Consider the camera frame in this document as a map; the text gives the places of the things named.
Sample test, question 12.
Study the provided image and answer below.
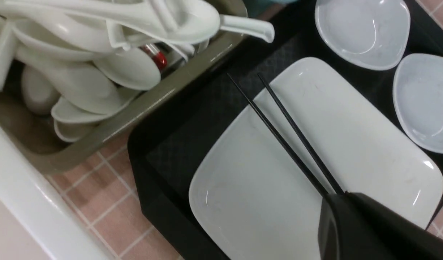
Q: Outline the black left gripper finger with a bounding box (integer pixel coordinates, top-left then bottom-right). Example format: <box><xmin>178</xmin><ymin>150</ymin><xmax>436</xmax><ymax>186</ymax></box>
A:
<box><xmin>318</xmin><ymin>192</ymin><xmax>443</xmax><ymax>260</ymax></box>

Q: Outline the black chopstick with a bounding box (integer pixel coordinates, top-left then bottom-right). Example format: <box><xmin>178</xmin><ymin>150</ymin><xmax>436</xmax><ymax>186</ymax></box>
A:
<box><xmin>257</xmin><ymin>73</ymin><xmax>344</xmax><ymax>194</ymax></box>
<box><xmin>227</xmin><ymin>73</ymin><xmax>328</xmax><ymax>196</ymax></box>

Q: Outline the white rectangular rice plate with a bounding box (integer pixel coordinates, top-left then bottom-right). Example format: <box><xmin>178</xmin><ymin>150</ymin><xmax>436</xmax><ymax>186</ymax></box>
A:
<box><xmin>189</xmin><ymin>57</ymin><xmax>443</xmax><ymax>260</ymax></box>

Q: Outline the small white bowl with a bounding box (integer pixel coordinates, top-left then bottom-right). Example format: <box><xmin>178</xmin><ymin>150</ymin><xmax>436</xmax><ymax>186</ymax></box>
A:
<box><xmin>393</xmin><ymin>53</ymin><xmax>443</xmax><ymax>154</ymax></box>
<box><xmin>314</xmin><ymin>0</ymin><xmax>411</xmax><ymax>71</ymax></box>

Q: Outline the black serving tray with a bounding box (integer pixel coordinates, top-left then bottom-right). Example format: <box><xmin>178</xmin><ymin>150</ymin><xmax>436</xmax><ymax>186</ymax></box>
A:
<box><xmin>128</xmin><ymin>0</ymin><xmax>443</xmax><ymax>260</ymax></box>

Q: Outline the white spoon overhanging bin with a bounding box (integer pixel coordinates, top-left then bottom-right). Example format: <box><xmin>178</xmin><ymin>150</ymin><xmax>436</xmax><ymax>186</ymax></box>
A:
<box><xmin>220</xmin><ymin>14</ymin><xmax>275</xmax><ymax>43</ymax></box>

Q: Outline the top white ceramic spoon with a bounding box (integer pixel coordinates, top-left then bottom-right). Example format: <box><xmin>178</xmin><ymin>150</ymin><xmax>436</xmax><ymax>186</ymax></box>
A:
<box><xmin>0</xmin><ymin>0</ymin><xmax>221</xmax><ymax>44</ymax></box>

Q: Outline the large white plastic tub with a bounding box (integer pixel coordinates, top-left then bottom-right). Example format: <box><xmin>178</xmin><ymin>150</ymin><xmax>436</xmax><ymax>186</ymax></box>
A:
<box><xmin>0</xmin><ymin>127</ymin><xmax>113</xmax><ymax>260</ymax></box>

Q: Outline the olive green plastic bin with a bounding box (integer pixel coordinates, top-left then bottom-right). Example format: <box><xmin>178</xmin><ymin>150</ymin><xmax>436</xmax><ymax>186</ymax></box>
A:
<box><xmin>0</xmin><ymin>0</ymin><xmax>244</xmax><ymax>175</ymax></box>

